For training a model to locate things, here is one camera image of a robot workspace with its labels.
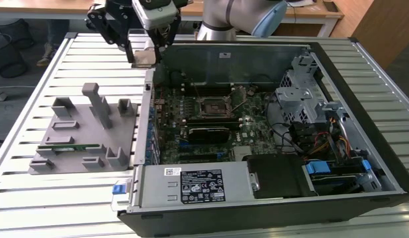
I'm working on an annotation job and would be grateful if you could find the black plastic air shroud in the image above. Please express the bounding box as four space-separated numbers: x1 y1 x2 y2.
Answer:
247 153 317 199

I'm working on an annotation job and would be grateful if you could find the wooden cabinet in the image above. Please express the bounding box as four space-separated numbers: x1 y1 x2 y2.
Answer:
330 0 409 70

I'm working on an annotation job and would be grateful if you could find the green motherboard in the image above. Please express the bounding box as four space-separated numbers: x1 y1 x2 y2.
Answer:
152 84 281 164

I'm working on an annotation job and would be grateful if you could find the black waste bin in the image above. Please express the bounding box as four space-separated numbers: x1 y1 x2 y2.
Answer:
0 18 35 79

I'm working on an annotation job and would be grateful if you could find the black graphics card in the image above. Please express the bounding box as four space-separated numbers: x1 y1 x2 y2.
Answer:
187 126 231 144

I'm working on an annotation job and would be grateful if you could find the blue disk carrier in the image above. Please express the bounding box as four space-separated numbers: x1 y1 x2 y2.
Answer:
305 160 332 176

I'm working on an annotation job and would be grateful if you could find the green RAM stick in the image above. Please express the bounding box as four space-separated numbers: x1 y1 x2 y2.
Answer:
37 143 101 152

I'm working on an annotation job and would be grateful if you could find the black PC case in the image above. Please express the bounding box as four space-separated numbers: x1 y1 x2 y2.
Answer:
116 39 409 238

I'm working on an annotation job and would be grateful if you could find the coloured wire bundle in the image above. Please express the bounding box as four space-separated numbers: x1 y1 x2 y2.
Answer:
303 116 354 161

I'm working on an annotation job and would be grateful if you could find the silver power supply unit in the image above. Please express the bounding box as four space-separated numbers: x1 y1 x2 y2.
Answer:
128 163 258 209

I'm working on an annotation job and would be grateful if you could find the blue case latch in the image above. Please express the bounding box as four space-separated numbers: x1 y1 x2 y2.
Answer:
114 180 131 195

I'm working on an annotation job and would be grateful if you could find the silver chipset heat sink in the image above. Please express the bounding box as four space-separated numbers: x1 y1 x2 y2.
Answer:
233 146 251 159

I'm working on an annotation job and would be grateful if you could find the CPU socket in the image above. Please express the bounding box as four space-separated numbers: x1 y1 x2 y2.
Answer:
198 97 233 118

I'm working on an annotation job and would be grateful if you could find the silver drive cage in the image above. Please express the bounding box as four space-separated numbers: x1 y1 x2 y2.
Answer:
275 56 328 124

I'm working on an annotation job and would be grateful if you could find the wooden desk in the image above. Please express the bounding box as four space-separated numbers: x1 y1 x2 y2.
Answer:
0 0 344 38

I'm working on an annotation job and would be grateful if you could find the grey parts rack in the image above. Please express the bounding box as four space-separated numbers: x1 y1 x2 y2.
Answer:
27 82 140 176

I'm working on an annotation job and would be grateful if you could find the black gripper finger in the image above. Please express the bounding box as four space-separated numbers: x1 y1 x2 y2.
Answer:
87 4 135 64
147 16 182 61

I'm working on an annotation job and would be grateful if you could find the silver CPU chip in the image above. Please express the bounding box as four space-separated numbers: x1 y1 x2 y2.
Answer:
134 51 158 68

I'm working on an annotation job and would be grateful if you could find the black RAM slot bank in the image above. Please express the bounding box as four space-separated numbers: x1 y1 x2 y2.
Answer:
180 83 235 97
186 117 241 129

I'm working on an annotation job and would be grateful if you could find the silver metal support bracket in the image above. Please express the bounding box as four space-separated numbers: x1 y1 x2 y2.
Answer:
318 101 384 193

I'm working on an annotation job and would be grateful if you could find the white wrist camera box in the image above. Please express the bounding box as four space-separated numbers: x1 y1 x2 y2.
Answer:
131 0 179 29

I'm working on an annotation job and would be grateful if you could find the black case fan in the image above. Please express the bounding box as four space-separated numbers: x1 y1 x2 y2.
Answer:
167 70 187 87

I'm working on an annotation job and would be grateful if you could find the black disk drive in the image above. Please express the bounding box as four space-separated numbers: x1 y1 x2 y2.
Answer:
310 173 362 195

